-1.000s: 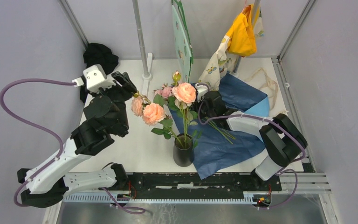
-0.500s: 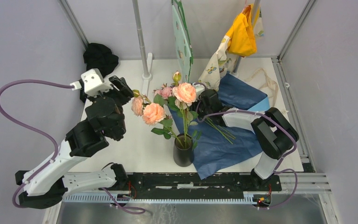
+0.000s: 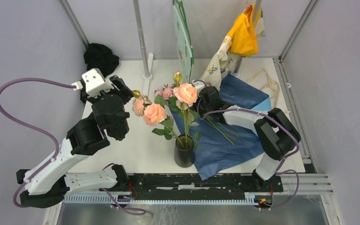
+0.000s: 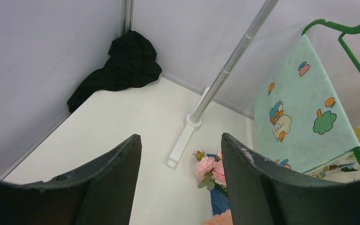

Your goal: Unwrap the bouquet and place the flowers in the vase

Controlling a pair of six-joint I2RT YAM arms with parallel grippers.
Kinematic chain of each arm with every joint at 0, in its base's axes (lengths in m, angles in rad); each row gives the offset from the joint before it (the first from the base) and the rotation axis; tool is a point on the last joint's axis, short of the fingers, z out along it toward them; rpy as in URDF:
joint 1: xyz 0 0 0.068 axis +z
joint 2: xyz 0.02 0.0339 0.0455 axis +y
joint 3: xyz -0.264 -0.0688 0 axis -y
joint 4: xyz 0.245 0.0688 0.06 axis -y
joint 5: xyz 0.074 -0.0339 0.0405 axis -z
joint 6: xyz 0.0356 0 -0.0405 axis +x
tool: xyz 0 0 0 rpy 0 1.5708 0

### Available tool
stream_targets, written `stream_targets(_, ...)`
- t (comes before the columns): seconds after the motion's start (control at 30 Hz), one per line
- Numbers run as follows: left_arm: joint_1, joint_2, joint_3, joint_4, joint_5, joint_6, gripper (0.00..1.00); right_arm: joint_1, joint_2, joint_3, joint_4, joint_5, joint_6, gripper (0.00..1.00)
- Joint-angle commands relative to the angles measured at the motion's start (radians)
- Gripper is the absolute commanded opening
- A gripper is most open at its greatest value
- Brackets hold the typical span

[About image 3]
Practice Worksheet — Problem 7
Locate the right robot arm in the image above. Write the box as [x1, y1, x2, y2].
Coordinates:
[195, 86, 301, 191]

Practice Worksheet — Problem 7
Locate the yellow cream patterned garment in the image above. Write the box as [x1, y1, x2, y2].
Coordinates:
[200, 4, 262, 89]

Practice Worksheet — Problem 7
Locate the black cloth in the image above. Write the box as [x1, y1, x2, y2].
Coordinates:
[83, 43, 120, 78]

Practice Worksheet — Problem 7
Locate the orange rose stem with bud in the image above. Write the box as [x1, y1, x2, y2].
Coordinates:
[169, 71, 201, 150]

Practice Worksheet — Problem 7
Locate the dark blue wrapping paper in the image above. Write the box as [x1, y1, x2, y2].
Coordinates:
[169, 74, 270, 181]

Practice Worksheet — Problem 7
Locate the green hanger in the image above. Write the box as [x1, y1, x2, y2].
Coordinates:
[172, 0, 195, 65]

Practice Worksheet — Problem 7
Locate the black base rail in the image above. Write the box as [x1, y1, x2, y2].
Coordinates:
[108, 173, 284, 200]

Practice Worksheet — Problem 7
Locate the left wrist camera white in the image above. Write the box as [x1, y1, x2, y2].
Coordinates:
[71, 68, 113, 98]

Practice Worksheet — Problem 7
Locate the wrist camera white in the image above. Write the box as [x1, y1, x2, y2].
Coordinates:
[191, 79, 208, 96]
[71, 68, 113, 98]

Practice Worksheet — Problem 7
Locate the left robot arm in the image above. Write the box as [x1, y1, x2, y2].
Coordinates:
[16, 75, 133, 209]

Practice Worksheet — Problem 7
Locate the orange rose stem pair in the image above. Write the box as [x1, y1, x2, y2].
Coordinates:
[132, 90, 187, 148]

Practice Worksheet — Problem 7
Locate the black vase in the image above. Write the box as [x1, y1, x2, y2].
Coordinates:
[174, 134, 195, 168]

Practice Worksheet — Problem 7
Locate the pink flower bouquet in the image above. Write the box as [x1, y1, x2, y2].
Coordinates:
[154, 83, 240, 146]

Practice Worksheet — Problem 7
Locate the cream ribbon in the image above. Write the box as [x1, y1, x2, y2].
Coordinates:
[242, 68, 291, 119]

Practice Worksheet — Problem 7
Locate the white cable duct strip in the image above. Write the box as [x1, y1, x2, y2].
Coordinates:
[63, 194, 258, 206]

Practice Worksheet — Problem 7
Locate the mint green patterned towel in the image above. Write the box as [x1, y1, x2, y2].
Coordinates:
[172, 0, 194, 83]

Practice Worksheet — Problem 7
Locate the light blue wrapping paper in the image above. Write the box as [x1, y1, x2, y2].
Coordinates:
[251, 97, 272, 112]

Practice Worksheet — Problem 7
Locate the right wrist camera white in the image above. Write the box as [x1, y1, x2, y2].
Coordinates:
[191, 79, 208, 96]

